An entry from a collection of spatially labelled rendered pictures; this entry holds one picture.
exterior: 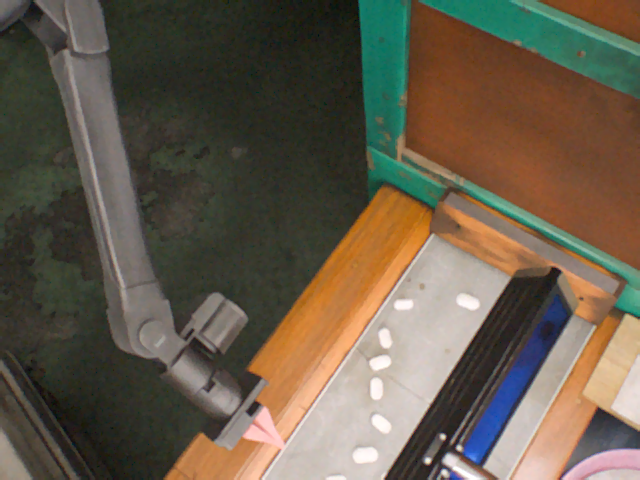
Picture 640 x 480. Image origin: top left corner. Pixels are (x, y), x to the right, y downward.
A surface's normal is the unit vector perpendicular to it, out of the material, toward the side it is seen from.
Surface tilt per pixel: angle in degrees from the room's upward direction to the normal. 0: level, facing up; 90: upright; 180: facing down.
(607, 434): 0
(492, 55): 91
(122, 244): 42
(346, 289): 0
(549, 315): 58
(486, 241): 68
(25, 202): 0
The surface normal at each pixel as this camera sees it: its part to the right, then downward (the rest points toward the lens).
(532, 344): 0.64, 0.19
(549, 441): -0.09, -0.43
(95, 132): 0.51, -0.03
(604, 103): -0.58, 0.76
